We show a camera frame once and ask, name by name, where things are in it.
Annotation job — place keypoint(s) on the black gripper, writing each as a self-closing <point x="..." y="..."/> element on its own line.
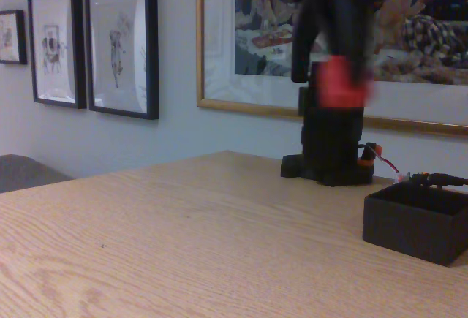
<point x="306" y="42"/>

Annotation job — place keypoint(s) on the red cube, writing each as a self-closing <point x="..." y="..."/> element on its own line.
<point x="340" y="84"/>

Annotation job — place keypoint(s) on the black box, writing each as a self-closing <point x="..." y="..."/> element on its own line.
<point x="409" y="230"/>

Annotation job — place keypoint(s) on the large gold framed painting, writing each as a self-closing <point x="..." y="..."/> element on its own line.
<point x="256" y="40"/>

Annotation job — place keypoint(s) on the orange table clamp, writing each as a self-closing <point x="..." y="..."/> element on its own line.
<point x="367" y="155"/>

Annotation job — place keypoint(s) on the large black framed drawing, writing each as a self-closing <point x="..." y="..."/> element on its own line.
<point x="122" y="47"/>

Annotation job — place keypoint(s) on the medium black framed drawing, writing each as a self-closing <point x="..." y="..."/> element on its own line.
<point x="55" y="47"/>

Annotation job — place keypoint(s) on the small black framed drawing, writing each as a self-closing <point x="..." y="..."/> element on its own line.
<point x="11" y="36"/>

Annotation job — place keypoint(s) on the grey upholstered chair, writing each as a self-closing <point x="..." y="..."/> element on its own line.
<point x="25" y="173"/>

